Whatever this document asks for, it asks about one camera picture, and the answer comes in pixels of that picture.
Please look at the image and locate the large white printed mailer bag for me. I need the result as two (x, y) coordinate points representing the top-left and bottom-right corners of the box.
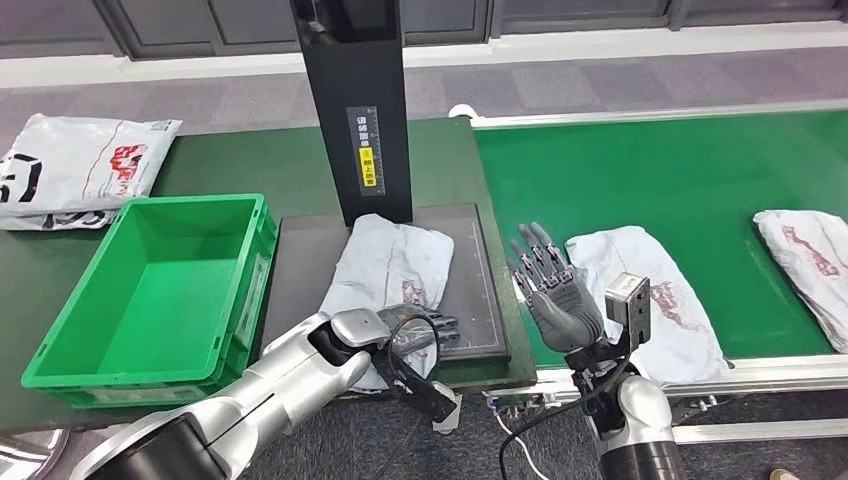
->
(0, 113), (184, 221)

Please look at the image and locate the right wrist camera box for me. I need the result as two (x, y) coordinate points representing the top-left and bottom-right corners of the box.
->
(603, 270), (653, 353)

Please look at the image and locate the black scanner machine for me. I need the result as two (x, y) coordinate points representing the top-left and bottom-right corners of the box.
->
(260, 0), (513, 365)

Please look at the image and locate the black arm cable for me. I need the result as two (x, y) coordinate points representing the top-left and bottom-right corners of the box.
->
(385, 315), (443, 393)
(497, 331), (632, 480)

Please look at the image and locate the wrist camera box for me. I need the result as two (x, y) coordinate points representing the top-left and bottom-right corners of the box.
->
(603, 270), (653, 353)
(370, 346), (460, 426)

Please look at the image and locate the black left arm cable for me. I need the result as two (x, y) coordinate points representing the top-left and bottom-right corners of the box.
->
(385, 315), (443, 393)

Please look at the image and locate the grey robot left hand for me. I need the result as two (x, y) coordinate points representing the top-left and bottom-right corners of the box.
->
(377, 302), (462, 363)

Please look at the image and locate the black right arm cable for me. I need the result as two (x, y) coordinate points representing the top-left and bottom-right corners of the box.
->
(497, 331), (632, 480)

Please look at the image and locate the small circuit board box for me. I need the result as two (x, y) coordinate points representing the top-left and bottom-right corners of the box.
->
(485, 389), (546, 423)

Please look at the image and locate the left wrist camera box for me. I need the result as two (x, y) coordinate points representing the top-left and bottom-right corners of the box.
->
(370, 346), (460, 426)

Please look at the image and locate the green plastic crate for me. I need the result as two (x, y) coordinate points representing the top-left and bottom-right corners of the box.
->
(21, 193), (279, 409)

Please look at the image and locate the green conveyor belt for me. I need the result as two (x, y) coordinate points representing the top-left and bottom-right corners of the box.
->
(472, 108), (848, 370)

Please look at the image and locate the flat white black-print mailer bag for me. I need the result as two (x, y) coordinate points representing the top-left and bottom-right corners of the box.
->
(0, 207), (122, 232)

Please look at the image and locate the thin white cable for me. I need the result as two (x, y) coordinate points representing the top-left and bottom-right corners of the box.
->
(494, 413), (552, 480)

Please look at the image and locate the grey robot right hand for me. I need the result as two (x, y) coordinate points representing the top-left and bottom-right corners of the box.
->
(506, 221), (606, 355)

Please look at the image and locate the round chrome stand base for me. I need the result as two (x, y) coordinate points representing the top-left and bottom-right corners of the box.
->
(0, 428), (72, 480)

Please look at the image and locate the dark framed glass partition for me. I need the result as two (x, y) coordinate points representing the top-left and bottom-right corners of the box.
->
(0, 0), (848, 62)

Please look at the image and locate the white table bracket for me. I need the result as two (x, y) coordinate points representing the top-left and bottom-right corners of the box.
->
(433, 390), (464, 436)

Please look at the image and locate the grey parcel bag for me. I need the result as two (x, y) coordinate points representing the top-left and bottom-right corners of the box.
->
(564, 225), (731, 388)
(317, 212), (457, 394)
(752, 209), (848, 355)

